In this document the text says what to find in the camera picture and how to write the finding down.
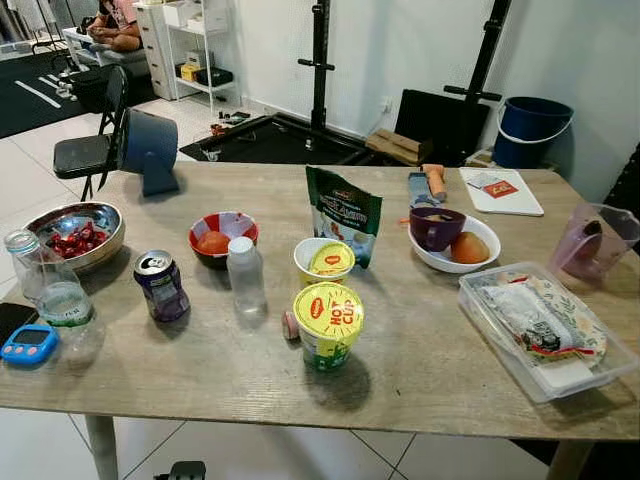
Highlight orange fruit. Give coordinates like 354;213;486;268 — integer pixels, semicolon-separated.
450;232;491;265

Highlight silver wrapped food packet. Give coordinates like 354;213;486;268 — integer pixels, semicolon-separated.
505;285;576;356

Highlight black slanted rack upright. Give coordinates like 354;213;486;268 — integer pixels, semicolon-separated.
445;0;513;106

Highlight red card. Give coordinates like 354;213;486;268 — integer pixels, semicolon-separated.
483;180;519;199

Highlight blue digital timer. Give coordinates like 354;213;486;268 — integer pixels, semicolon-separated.
0;322;59;367

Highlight red cherries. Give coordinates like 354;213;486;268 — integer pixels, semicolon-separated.
50;225;107;259

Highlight steel bowl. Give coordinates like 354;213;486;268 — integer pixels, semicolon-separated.
25;202;126;273

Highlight purple mug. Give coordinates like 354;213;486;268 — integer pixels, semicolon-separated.
410;207;467;252

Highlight green snack bag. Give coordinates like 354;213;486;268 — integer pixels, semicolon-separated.
305;166;383;269

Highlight black flat panel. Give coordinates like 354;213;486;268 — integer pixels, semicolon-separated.
395;89;491;161

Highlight pink transparent measuring jug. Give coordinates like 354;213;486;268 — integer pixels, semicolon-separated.
550;203;639;281

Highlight large clear water bottle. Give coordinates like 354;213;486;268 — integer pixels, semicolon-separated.
3;230;103;367

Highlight white cutting board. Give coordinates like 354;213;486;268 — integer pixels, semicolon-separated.
459;167;545;217

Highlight clear plastic food container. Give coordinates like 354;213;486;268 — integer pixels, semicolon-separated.
459;262;639;403

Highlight small yellow lid cup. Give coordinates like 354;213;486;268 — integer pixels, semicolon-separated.
293;238;356;289

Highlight seated person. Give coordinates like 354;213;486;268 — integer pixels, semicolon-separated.
85;0;141;53

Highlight black rack platform mat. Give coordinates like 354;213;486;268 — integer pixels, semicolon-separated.
180;113;401;166

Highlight patterned paper plate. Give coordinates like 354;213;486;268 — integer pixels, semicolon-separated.
480;272;608;366

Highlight orange cylindrical stick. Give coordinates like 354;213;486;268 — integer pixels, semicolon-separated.
423;164;448;199

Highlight white shelf unit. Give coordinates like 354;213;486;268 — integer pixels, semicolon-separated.
135;0;241;106

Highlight small clear bottle white cap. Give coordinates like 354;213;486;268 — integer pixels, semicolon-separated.
226;237;268;317

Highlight black phone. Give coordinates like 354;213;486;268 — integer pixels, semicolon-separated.
0;303;39;341

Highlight black straight rack upright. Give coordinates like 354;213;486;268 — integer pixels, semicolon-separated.
298;0;336;131

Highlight black rug white stripes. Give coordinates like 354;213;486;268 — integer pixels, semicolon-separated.
0;45;156;139

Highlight purple drink can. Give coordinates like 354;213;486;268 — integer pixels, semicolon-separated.
133;250;191;323

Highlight orange red tomato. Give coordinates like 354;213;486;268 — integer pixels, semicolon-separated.
195;231;233;256

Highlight light wooden table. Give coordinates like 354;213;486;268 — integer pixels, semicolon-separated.
0;162;640;480

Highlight large yellow noodle cup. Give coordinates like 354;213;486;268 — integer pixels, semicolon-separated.
293;282;364;373

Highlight black folding chair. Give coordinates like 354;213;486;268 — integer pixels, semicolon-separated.
53;65;131;201

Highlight grey blue desk fan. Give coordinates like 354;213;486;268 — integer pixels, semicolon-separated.
120;108;179;198

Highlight blue bucket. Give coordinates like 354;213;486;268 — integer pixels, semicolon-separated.
493;97;575;169

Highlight red and white bowl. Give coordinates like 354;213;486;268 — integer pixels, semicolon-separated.
188;212;259;269

